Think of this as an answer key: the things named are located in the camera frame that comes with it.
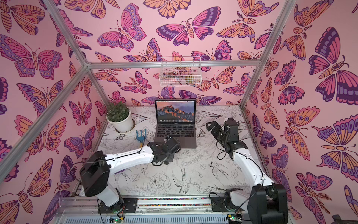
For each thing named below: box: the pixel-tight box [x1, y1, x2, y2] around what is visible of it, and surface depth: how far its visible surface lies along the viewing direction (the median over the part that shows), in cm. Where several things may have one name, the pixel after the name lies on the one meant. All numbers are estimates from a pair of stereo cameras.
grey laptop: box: [154, 99, 197, 149], surface depth 105 cm
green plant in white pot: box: [106, 100, 134, 133], surface depth 98 cm
